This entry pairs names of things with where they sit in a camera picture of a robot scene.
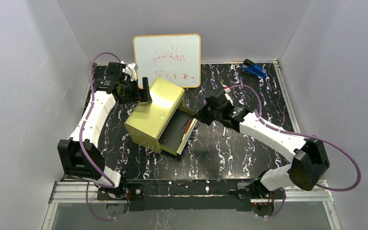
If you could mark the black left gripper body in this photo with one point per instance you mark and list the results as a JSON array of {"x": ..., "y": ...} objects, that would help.
[{"x": 144, "y": 91}]

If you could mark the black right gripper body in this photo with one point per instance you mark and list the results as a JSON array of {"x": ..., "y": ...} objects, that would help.
[{"x": 204, "y": 112}]

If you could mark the red lip pencil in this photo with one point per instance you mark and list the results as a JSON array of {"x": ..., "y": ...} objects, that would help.
[{"x": 186, "y": 128}]

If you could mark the green metal drawer chest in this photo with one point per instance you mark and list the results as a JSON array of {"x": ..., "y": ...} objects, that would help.
[{"x": 157, "y": 126}]

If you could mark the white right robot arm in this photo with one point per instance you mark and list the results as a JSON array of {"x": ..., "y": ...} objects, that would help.
[{"x": 307, "y": 157}]

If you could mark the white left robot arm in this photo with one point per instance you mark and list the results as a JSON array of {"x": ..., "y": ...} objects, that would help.
[{"x": 79, "y": 153}]

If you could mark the blue stapler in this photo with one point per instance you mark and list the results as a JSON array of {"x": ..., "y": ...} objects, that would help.
[{"x": 253, "y": 68}]

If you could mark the orange framed whiteboard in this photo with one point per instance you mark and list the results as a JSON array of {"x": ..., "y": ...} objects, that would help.
[{"x": 175, "y": 58}]

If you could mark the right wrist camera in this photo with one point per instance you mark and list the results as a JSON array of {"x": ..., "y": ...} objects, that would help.
[{"x": 227, "y": 95}]

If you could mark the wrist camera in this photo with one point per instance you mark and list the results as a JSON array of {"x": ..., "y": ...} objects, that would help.
[
  {"x": 227, "y": 95},
  {"x": 131, "y": 70}
]

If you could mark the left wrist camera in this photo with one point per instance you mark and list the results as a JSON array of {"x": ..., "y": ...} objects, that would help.
[{"x": 131, "y": 70}]

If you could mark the aluminium right side rail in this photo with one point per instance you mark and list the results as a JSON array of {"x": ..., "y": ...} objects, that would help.
[{"x": 287, "y": 99}]

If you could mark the aluminium rail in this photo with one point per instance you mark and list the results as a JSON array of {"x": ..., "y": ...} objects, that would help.
[
  {"x": 79, "y": 191},
  {"x": 287, "y": 99}
]

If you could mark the aluminium front rail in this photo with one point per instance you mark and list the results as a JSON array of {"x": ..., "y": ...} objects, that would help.
[{"x": 79, "y": 191}]

